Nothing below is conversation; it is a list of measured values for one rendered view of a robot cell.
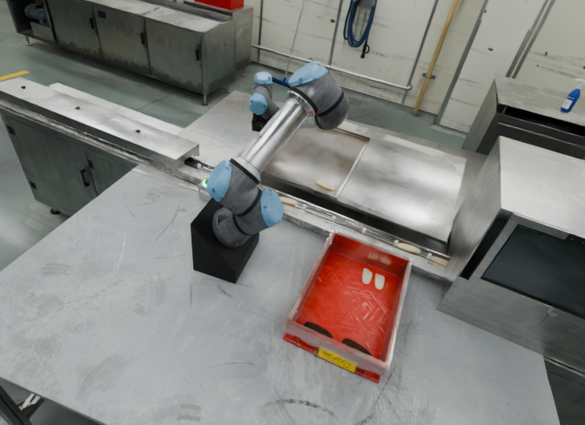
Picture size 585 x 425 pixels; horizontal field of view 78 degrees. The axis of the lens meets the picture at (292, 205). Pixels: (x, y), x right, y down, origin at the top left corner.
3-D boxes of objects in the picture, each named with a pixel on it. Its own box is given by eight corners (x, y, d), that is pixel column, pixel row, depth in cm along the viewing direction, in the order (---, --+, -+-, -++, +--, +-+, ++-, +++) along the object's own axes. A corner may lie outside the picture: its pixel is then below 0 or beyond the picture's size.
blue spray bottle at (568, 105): (567, 110, 266) (586, 79, 253) (571, 113, 260) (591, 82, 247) (554, 107, 267) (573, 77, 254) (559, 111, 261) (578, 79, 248)
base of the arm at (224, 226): (230, 256, 125) (250, 247, 120) (205, 220, 122) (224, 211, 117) (250, 233, 138) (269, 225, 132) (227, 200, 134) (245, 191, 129)
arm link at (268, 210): (256, 241, 124) (285, 229, 116) (227, 219, 117) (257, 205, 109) (263, 214, 132) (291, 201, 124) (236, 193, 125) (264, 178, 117)
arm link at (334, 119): (368, 111, 123) (290, 120, 163) (350, 88, 117) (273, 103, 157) (351, 138, 120) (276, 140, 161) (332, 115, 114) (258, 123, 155)
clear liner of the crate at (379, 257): (278, 340, 113) (281, 322, 107) (326, 244, 150) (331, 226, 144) (381, 388, 106) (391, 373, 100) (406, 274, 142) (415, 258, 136)
